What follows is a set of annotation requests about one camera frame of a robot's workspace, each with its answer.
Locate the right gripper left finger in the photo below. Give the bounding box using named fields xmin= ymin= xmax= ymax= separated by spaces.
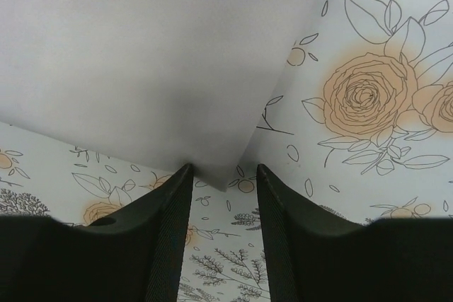
xmin=1 ymin=164 xmax=194 ymax=301

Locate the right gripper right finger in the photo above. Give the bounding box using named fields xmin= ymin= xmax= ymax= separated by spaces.
xmin=256 ymin=164 xmax=452 ymax=301

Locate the white t shirt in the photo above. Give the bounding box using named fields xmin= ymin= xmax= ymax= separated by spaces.
xmin=1 ymin=0 xmax=317 ymax=187

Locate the floral table mat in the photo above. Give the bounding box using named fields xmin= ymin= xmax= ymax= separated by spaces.
xmin=1 ymin=0 xmax=452 ymax=301

